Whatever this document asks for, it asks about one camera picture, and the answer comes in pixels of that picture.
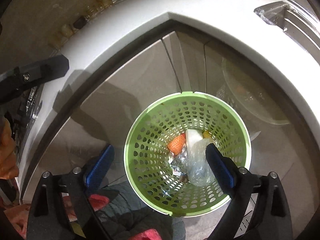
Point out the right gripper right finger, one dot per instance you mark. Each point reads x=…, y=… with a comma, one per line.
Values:
x=223, y=169

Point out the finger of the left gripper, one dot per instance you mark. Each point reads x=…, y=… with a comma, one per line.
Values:
x=16, y=81

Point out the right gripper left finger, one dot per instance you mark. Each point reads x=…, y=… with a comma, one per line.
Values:
x=96, y=169

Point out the clear plastic bag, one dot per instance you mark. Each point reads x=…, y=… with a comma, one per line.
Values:
x=198, y=170

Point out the brown round fruit pit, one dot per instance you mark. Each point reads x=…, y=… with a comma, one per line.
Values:
x=183, y=179

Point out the silver pill blister pack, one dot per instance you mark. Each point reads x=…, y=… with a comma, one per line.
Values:
x=179, y=163

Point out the white foam block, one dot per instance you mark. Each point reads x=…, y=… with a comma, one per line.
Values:
x=192, y=136

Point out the orange foam fruit net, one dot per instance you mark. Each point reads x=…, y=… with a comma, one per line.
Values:
x=177, y=144

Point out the green perforated trash basket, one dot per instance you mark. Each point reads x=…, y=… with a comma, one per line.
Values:
x=164, y=152

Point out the left hand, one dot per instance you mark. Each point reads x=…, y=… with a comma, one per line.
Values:
x=8, y=166

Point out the yellow sponge piece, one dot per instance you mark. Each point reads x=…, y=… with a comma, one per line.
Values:
x=206, y=135

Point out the stainless steel sink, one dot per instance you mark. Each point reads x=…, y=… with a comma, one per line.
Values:
x=293, y=24

